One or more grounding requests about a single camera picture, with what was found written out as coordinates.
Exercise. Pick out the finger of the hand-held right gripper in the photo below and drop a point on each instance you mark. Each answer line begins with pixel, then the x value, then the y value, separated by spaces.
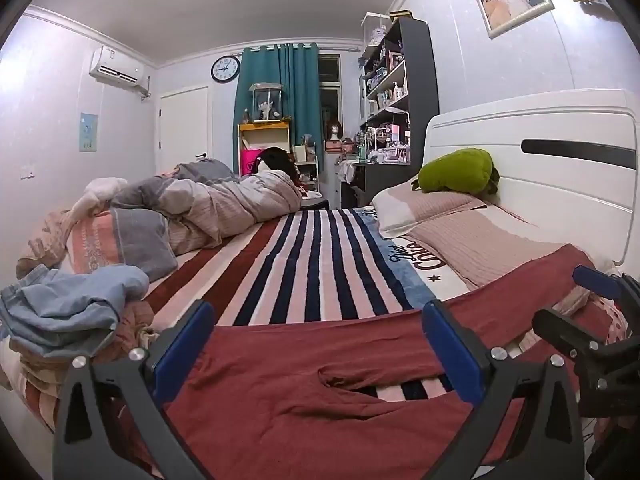
pixel 597 280
pixel 565 332

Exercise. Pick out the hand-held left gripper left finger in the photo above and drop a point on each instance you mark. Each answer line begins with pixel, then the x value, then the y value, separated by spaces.
pixel 186 345

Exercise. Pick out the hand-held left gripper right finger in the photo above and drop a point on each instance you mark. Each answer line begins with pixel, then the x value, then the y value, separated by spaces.
pixel 447 345

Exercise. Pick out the red pants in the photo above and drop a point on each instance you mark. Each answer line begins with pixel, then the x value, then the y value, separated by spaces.
pixel 300 410

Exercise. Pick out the polka dot bed sheet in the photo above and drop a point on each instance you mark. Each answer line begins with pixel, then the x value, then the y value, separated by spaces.
pixel 615 320

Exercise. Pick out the light blue jeans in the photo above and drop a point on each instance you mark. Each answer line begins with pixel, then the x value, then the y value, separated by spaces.
pixel 70 305

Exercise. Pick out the orange and grey patterned blanket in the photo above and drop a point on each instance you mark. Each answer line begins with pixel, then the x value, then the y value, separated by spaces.
pixel 115 240

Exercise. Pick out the pink and white pillow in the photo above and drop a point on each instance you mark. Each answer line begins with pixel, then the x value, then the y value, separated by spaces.
pixel 415 205

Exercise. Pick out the striped bed blanket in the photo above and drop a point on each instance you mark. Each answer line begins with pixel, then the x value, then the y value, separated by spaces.
pixel 310 265

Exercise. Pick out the pink and grey quilt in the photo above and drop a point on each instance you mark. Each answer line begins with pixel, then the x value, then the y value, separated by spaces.
pixel 225 200

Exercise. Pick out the white bed headboard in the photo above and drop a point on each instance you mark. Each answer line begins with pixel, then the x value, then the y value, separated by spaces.
pixel 560 125

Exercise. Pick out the green plush toy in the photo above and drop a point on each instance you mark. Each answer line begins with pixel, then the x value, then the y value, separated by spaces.
pixel 455 170

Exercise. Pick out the white fluffy cloth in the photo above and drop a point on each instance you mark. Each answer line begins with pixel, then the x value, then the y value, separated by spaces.
pixel 102 190

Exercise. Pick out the dark cluttered desk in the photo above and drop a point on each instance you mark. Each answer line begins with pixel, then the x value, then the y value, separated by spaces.
pixel 372 180

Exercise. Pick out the pink bag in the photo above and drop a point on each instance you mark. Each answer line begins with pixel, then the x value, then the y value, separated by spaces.
pixel 249 162

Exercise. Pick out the black and white plush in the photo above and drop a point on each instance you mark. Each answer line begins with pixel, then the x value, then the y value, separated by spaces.
pixel 275 160

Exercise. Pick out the white door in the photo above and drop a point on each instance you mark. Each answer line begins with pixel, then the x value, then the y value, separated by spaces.
pixel 185 130

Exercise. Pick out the yellow and white cabinet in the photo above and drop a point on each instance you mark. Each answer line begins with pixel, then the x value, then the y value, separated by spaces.
pixel 262 135

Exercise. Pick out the wig on mannequin head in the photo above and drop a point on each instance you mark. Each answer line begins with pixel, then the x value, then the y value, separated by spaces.
pixel 333 131

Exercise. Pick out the glass display case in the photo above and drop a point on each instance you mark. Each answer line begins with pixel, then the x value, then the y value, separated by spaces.
pixel 266 102

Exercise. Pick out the window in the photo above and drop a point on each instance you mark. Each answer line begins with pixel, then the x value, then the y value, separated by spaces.
pixel 329 105

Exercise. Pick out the dark grey bookshelf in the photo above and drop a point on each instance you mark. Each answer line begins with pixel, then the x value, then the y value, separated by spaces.
pixel 420 70

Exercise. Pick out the teal curtain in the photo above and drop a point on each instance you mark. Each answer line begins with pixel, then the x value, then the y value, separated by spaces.
pixel 295 90

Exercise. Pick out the white air conditioner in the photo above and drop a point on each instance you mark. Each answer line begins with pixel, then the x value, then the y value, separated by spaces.
pixel 117 67

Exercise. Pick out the clear box on bookshelf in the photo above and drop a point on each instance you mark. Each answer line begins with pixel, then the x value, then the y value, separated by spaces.
pixel 376 30

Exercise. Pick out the small blue wall poster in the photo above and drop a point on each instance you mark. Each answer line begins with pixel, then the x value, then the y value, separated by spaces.
pixel 88 132

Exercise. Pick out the white wall switch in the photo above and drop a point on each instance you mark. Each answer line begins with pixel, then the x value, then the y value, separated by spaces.
pixel 28 171

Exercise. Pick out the round wall clock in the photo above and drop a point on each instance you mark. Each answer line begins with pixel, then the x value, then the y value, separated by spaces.
pixel 225 69

